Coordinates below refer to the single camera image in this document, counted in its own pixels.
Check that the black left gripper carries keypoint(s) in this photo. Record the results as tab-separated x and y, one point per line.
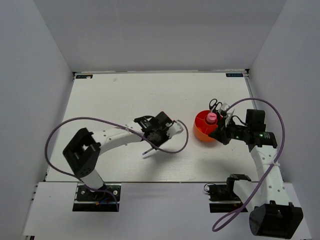
158	144

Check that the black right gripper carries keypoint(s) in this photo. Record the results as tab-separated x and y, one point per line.
221	134

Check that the black handled scissors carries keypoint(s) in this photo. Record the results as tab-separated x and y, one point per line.
214	105

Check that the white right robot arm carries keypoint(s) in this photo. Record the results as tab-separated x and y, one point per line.
271	212

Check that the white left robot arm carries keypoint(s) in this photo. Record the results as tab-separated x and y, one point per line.
84	149

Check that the orange round organizer container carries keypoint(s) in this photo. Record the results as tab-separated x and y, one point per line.
201	129

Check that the right corner table label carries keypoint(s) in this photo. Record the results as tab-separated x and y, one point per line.
234	75

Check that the corner table label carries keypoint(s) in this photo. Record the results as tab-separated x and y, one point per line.
84	76
234	75

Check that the left corner table label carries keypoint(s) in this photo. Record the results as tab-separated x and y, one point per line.
84	76

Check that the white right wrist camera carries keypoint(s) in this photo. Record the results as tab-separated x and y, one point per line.
226	112

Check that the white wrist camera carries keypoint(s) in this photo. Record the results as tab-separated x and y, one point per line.
226	112
174	129

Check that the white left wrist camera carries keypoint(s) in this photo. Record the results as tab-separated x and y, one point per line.
174	129

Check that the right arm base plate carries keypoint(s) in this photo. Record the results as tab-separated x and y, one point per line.
222	198

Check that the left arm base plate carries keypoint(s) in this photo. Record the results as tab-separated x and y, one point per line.
88	201

